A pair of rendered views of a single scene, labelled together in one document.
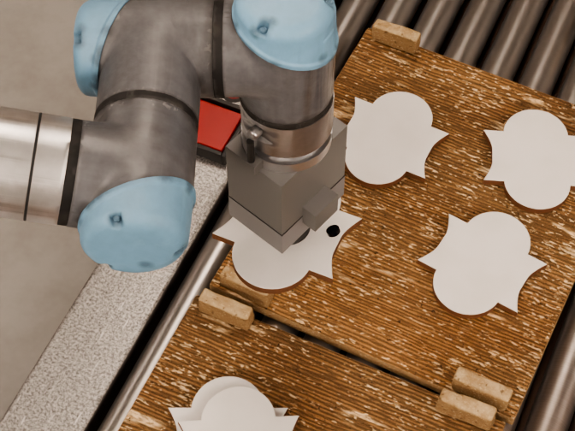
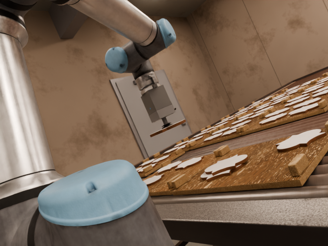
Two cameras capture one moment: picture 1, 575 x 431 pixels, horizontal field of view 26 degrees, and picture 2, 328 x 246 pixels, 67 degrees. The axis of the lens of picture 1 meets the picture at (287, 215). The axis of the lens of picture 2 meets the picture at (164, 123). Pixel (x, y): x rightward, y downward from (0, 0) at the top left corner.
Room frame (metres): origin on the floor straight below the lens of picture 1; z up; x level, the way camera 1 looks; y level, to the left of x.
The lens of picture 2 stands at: (0.26, 0.79, 1.14)
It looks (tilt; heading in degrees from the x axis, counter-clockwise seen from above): 1 degrees up; 295
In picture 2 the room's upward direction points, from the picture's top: 24 degrees counter-clockwise
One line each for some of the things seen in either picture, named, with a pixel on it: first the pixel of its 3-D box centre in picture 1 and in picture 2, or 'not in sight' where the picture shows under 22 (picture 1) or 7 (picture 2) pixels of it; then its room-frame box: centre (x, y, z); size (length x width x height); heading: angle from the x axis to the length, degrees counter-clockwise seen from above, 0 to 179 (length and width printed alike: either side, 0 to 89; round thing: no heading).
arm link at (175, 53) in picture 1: (151, 64); (127, 58); (0.60, 0.10, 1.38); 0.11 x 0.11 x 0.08; 89
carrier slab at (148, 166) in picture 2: not in sight; (147, 165); (1.15, -0.61, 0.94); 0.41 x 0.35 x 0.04; 156
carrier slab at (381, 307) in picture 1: (432, 207); (171, 174); (0.77, -0.16, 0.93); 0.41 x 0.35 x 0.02; 153
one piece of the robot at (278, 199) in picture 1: (294, 176); (159, 101); (0.61, -0.01, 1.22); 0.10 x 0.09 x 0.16; 49
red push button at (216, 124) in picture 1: (210, 127); not in sight; (0.89, 0.09, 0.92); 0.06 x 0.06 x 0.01; 66
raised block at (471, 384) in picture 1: (482, 388); (219, 151); (0.54, -0.20, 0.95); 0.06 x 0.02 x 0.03; 63
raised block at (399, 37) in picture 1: (396, 36); not in sight; (1.01, -0.13, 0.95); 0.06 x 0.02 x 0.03; 63
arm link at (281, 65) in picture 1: (281, 46); (138, 62); (0.62, 0.00, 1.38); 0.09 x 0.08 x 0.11; 89
